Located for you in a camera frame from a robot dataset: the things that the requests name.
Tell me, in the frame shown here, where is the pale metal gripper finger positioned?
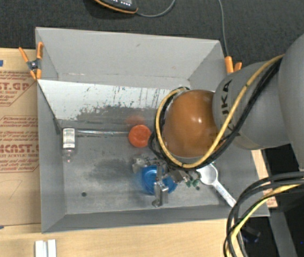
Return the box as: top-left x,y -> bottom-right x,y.
132,156 -> 159,172
151,181 -> 169,208

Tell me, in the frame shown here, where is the grey metal bin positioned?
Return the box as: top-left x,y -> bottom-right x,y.
35,27 -> 271,234

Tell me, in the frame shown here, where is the brown cardboard board red print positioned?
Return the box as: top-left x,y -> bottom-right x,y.
0,47 -> 278,231

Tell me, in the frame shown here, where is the blue plastic cup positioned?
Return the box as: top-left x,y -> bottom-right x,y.
137,164 -> 179,195

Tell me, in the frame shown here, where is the white plastic spoon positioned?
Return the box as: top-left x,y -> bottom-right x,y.
196,163 -> 238,208

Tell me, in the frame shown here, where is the orange round disc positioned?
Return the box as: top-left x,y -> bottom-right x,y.
128,124 -> 152,148

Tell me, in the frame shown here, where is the clear plastic bottle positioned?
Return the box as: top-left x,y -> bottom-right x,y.
62,127 -> 77,164

